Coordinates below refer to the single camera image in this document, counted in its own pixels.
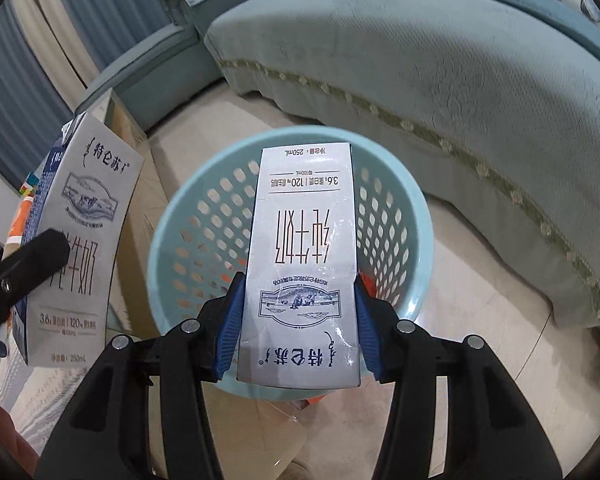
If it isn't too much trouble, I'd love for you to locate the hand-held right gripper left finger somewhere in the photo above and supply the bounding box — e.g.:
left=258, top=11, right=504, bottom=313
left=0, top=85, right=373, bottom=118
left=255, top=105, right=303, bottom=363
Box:
left=39, top=271, right=247, bottom=480

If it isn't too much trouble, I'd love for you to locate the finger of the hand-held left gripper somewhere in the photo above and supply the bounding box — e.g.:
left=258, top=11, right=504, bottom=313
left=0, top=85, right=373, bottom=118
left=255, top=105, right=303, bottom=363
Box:
left=0, top=229, right=71, bottom=333

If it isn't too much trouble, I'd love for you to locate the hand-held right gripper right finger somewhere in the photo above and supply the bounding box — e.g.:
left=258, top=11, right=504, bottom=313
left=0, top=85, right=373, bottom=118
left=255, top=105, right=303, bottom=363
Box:
left=352, top=274, right=567, bottom=480

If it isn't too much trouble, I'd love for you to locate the white milk carton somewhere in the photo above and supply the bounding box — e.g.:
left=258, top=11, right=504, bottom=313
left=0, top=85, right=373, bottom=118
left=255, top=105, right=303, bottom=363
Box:
left=236, top=142, right=364, bottom=390
left=17, top=112, right=146, bottom=368

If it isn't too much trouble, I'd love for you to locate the light blue plastic basket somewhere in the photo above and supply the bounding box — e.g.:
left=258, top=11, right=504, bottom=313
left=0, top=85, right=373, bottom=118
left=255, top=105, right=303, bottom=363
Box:
left=147, top=125, right=435, bottom=402

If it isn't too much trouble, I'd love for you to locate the orange white packet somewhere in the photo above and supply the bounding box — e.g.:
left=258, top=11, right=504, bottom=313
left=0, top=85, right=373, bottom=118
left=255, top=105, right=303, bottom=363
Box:
left=5, top=199, right=35, bottom=257

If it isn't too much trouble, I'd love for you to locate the cardboard box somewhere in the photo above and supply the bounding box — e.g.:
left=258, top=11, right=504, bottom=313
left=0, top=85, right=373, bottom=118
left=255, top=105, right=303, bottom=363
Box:
left=76, top=87, right=150, bottom=158

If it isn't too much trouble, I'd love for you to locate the blue striped curtain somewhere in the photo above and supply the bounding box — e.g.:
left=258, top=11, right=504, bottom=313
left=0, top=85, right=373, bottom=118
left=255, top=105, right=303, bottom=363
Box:
left=0, top=0, right=181, bottom=188

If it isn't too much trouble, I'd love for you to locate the teal sofa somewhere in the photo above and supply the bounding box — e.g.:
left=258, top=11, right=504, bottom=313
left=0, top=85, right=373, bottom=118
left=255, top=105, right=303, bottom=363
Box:
left=77, top=0, right=600, bottom=333

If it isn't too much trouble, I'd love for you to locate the grey-green sofa cover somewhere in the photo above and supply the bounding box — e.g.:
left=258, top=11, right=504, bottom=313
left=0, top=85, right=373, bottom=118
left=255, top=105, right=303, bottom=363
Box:
left=203, top=0, right=600, bottom=330

